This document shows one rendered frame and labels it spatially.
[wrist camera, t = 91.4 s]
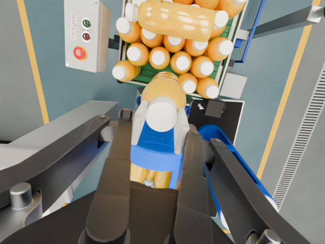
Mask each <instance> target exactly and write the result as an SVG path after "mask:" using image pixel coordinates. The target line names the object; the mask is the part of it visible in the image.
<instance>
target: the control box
mask: <svg viewBox="0 0 325 244"><path fill-rule="evenodd" d="M72 17H74V18H72ZM84 19H87V20H89V21H90V27H89V28H85V27H84V26H83V24H82V21H83V20H84ZM74 20H75V21H74ZM73 21H74V22H73ZM72 22H73V23H72ZM64 25H65V66H66V67H70V68H75V69H80V70H85V71H89V72H94V73H97V72H102V71H106V70H107V55H108V40H109V26H110V10H109V9H108V8H107V7H106V6H105V5H103V4H102V3H101V2H100V1H99V0H64ZM74 25H75V26H74ZM72 28H73V29H72ZM85 32H86V33H88V34H89V35H90V39H89V40H88V41H85V40H84V39H83V38H82V34H83V33H85ZM74 33H75V34H74ZM72 35H73V36H72ZM72 38H73V39H72ZM76 47H81V48H83V49H84V51H85V54H86V55H85V57H84V58H83V59H82V60H79V59H77V58H76V57H75V56H74V49H75V48H76Z"/></svg>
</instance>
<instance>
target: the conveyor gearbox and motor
mask: <svg viewBox="0 0 325 244"><path fill-rule="evenodd" d="M247 80H248V77H247V76H243V75H239V74H236V73H235V72H234V71H232V70H229V69H226V72H225V75H224V78H223V81H222V85H221V88H220V91H219V94H218V95H219V96H224V97H228V98H233V99H240V98H241V95H242V92H243V89H244V87H245V84H246V81H247Z"/></svg>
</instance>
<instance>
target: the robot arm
mask: <svg viewBox="0 0 325 244"><path fill-rule="evenodd" d="M148 102H149V101H148V100H147V99H144V100H143V101H142V103H141V104H140V106H139V108H138V110H137V111H136V112H134V111H133V110H130V109H126V108H122V109H120V110H119V118H118V121H110V117H109V116H106V115H104V114H100V115H96V116H94V117H92V118H91V119H89V120H88V121H86V122H84V123H83V124H81V125H80V126H78V127H76V128H75V129H73V130H72V131H70V132H68V133H67V134H65V135H63V136H62V137H60V138H59V139H57V140H55V141H54V142H52V143H51V144H49V145H47V146H46V147H44V148H43V149H41V150H39V151H38V152H36V153H35V154H33V155H31V156H30V157H28V158H27V159H25V160H23V161H22V162H20V163H18V164H16V165H13V166H10V167H8V168H5V169H2V170H0V244H311V243H310V242H309V241H308V240H307V239H306V238H305V237H304V236H302V235H301V234H300V233H299V232H298V231H297V230H296V229H295V228H294V227H293V226H292V225H290V224H289V223H288V222H287V221H286V220H285V219H284V218H283V217H282V216H281V215H280V214H279V213H278V212H277V211H276V209H275V208H274V207H273V205H272V204H271V203H270V202H269V200H268V199H267V198H266V196H265V195H264V194H263V192H262V191H261V190H260V189H259V187H258V186H257V185H256V183H255V182H254V181H253V180H252V178H251V177H250V176H249V174H248V173H247V172H246V170H245V169H244V168H243V166H242V165H241V164H240V163H239V162H238V160H237V159H236V158H235V156H234V155H233V154H232V153H231V151H230V150H229V149H228V147H227V146H226V145H225V143H224V142H223V141H221V140H220V139H217V138H211V139H210V141H206V140H204V139H203V136H202V134H200V133H198V132H197V129H196V126H194V125H193V124H189V123H188V120H187V116H186V113H185V109H184V108H183V107H179V108H178V112H177V122H176V124H175V126H174V152H175V154H179V155H181V154H182V152H183V154H182V158H181V162H180V167H179V172H178V176H177V182H176V186H175V189H172V188H152V187H149V186H147V185H145V184H142V183H139V182H136V181H131V180H130V176H131V160H130V158H131V145H137V143H138V140H139V137H140V134H141V131H142V128H143V125H144V122H145V119H146V111H147V108H148ZM108 141H111V142H112V143H111V147H110V150H109V154H108V157H106V159H105V162H104V166H103V169H102V172H101V176H100V179H99V182H98V186H97V189H96V190H94V191H92V192H90V193H89V194H87V195H85V196H83V197H81V198H79V199H77V200H75V201H73V202H71V203H69V204H67V205H66V206H64V207H62V208H60V209H58V210H56V211H54V212H52V213H50V214H48V215H46V216H44V217H43V218H42V215H43V213H45V212H46V211H47V210H48V209H49V208H50V207H51V206H52V205H53V204H54V203H55V202H56V201H57V200H58V199H59V197H60V196H61V195H62V194H63V193H64V192H65V191H66V189H67V188H68V187H69V186H70V185H71V184H72V183H73V182H74V180H75V179H76V178H77V177H78V176H79V175H80V174H81V173H82V171H83V170H84V169H85V168H86V167H87V166H88V165H89V164H90V162H91V161H92V160H93V159H94V158H95V157H96V156H97V155H98V153H99V152H100V151H101V150H102V149H103V148H104V147H105V146H106V144H107V142H108ZM183 150H184V151H183ZM203 168H204V169H205V172H206V174H207V177H208V179H209V182H210V184H211V187H212V189H213V192H214V194H215V196H216V199H217V201H218V204H219V206H220V209H221V211H222V214H223V216H224V219H225V221H226V223H227V226H228V228H229V230H230V233H231V235H232V237H233V240H234V242H235V243H234V242H233V241H232V240H231V239H230V238H229V237H228V236H227V235H226V234H225V232H224V231H223V230H222V229H221V228H220V227H219V226H218V225H217V224H216V223H215V221H214V220H213V219H212V218H211V217H210V216H209V212H208V194H207V178H205V177H204V172H203Z"/></svg>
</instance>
